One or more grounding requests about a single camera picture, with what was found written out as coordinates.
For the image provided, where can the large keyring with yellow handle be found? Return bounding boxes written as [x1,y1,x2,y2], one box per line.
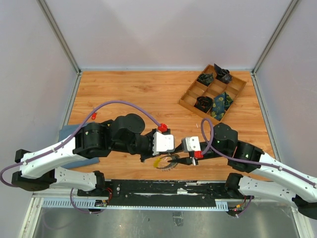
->
[153,154,180,172]

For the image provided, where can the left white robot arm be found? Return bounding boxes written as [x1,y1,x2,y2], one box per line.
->
[11,114,157,196]

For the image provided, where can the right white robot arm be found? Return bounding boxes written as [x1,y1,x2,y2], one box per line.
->
[174,123,317,219]

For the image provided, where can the black orange rolled tie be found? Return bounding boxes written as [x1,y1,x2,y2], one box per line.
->
[194,96,213,113]

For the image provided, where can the blue yellow leaf tie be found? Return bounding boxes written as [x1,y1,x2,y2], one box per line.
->
[211,92,233,121]

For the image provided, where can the wooden compartment tray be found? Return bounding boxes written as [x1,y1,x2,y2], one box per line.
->
[178,64,246,125]

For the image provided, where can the key with red tag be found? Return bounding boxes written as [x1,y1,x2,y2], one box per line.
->
[91,112,97,120]

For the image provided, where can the green patterned rolled tie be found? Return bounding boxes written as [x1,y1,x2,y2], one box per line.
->
[197,73,214,86]

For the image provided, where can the dark rolled tie top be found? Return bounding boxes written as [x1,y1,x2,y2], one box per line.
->
[213,64,232,84]

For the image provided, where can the folded blue cloth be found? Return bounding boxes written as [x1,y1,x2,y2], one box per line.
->
[58,123,101,167]

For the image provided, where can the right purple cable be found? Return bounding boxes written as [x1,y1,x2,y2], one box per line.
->
[194,118,317,188]

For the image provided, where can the purple cable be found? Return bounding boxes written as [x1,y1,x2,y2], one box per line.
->
[0,100,169,188]
[194,118,317,188]

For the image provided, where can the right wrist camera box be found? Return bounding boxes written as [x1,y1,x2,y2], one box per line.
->
[181,136,201,153]

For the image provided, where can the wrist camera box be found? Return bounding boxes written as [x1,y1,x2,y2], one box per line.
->
[181,136,201,153]
[152,131,175,156]

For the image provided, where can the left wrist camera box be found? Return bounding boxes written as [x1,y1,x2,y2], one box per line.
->
[152,131,175,156]

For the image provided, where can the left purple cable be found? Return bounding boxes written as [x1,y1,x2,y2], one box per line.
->
[0,100,169,188]

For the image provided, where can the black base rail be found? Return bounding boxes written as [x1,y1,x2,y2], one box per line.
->
[76,179,245,208]

